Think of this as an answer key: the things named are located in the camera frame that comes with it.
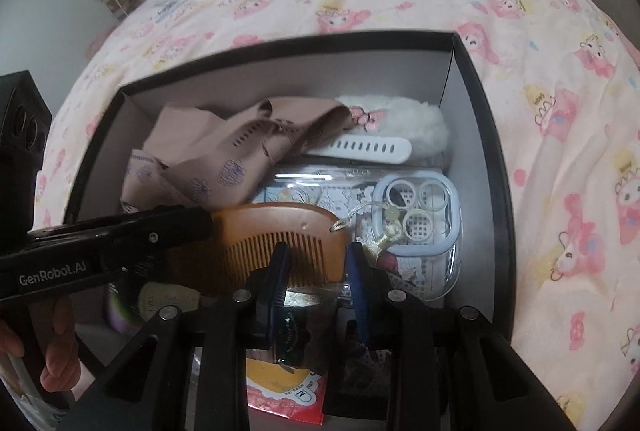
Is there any brown wooden comb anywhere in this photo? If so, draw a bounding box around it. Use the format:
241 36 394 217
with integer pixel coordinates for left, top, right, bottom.
205 202 348 288

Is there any beige patterned cloth garment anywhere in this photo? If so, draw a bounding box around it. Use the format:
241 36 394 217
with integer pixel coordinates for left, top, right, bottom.
120 97 354 212

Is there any person's left hand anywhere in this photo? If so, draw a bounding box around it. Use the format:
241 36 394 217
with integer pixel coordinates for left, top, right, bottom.
1 297 81 395

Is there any clear case with hair rollers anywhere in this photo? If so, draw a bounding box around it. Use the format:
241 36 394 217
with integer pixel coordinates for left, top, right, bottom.
371 171 462 302

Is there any red orange snack packet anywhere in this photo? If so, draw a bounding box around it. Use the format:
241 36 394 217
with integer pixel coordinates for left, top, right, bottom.
246 359 326 425

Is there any white fluffy plush headband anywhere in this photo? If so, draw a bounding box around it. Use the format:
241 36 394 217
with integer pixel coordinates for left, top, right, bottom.
336 94 449 163

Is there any black cardboard storage box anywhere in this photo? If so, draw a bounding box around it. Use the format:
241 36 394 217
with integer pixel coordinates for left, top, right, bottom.
64 29 518 431

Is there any pink cartoon print blanket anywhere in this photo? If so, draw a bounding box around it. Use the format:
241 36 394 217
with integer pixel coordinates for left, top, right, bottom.
31 0 640 431

